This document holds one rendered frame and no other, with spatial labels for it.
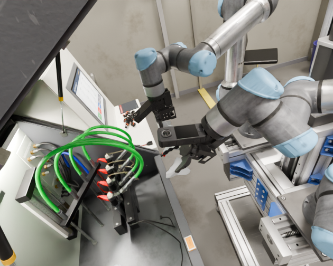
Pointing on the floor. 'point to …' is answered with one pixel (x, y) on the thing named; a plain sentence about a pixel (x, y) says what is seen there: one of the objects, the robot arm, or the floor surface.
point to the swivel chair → (260, 56)
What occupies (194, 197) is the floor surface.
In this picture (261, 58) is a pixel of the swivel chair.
